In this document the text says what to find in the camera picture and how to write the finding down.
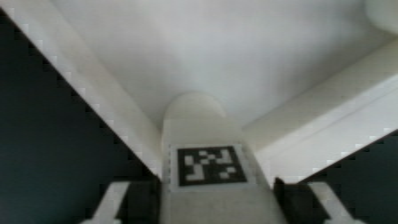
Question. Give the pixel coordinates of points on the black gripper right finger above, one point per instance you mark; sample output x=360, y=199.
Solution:
x=312, y=204

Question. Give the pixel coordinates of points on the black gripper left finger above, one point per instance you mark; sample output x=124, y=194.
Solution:
x=129, y=204

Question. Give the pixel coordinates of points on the white leg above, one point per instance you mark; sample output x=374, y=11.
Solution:
x=216, y=192

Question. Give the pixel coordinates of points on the white square table top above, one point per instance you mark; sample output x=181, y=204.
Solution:
x=255, y=50

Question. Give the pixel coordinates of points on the white front obstacle bar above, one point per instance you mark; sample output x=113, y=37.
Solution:
x=324, y=127

